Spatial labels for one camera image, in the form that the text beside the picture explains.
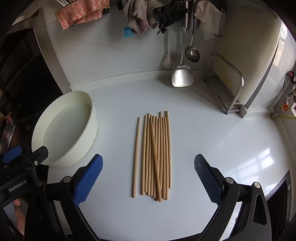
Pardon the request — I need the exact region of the gas valve with orange knob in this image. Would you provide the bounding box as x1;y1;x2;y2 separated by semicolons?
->
269;70;296;121

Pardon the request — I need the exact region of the yellow hose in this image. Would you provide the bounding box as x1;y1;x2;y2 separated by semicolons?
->
276;113;296;121

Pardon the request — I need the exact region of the steel ladle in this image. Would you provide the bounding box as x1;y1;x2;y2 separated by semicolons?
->
184;14;201;63

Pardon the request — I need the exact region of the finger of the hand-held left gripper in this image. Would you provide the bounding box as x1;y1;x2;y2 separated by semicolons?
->
23;145;49;168
2;146;23;164

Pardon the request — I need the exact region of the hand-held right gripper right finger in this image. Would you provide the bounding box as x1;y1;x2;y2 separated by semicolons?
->
194;153;273;241

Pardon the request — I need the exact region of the dark cloth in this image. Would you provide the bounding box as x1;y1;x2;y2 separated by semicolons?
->
154;1;188;36

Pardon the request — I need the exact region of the pot with glass lid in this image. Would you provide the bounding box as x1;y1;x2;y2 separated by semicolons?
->
0;112;19;158

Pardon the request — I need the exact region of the pink white knitted cloth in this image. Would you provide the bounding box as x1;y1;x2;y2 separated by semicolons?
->
55;0;110;30

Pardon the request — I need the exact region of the grey rag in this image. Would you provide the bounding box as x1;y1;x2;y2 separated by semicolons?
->
121;0;162;35

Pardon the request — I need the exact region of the white dish brush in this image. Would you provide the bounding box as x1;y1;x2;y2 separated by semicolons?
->
161;32;174;69

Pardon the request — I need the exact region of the pile of wooden chopsticks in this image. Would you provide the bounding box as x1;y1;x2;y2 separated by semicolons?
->
132;110;173;202

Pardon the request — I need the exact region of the steel cutting board rack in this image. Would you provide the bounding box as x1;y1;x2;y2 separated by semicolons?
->
203;52;245;115

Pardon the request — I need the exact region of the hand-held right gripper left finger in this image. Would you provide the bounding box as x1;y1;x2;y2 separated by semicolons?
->
25;153;104;241

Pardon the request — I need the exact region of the steel spatula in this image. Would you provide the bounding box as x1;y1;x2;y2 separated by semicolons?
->
171;7;194;88

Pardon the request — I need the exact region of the white round basin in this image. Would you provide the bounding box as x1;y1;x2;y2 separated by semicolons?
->
31;90;98;168

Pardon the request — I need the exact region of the black gas stove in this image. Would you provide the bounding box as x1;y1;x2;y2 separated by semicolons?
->
0;9;71;149

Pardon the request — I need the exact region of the cream cutting board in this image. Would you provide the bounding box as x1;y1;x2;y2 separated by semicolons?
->
214;0;284;112

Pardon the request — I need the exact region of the person's left hand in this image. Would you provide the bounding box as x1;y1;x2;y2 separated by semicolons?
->
12;198;26;235

